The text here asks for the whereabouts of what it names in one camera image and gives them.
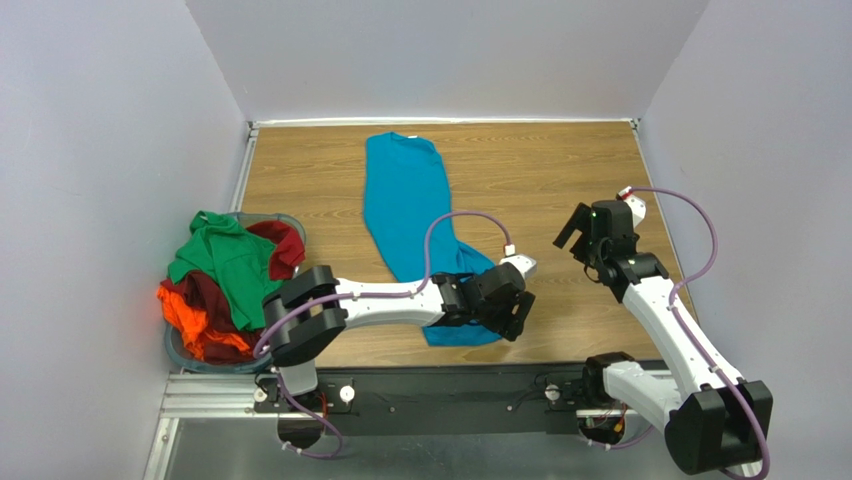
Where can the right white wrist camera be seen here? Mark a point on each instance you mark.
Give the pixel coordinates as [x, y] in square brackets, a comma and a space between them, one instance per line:
[637, 206]

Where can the blue t shirt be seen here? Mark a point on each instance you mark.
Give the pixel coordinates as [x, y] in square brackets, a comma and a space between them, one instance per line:
[406, 189]

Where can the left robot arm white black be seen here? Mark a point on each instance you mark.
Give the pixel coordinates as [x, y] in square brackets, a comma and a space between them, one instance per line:
[306, 314]

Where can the grey laundry basket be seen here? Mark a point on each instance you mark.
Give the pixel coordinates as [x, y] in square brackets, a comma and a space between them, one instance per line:
[211, 295]

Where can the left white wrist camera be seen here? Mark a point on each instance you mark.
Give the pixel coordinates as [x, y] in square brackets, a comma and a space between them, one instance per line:
[526, 266]

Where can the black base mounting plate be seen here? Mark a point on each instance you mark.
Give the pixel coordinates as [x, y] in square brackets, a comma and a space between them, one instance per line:
[545, 398]

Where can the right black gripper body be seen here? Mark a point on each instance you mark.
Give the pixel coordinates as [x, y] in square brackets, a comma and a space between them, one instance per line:
[584, 235]

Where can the orange t shirt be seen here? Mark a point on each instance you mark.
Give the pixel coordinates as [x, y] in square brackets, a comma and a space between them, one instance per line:
[199, 337]

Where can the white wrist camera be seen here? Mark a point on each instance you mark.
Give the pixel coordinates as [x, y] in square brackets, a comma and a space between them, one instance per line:
[637, 206]
[526, 266]

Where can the green t shirt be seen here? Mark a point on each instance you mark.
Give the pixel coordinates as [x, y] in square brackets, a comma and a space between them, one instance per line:
[236, 259]

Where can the dark red t shirt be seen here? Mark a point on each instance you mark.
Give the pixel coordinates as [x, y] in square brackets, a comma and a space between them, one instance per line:
[201, 292]

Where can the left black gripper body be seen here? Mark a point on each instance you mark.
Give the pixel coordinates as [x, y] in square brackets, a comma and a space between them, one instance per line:
[513, 309]

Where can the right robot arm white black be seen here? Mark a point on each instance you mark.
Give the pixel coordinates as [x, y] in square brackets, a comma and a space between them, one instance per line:
[710, 416]

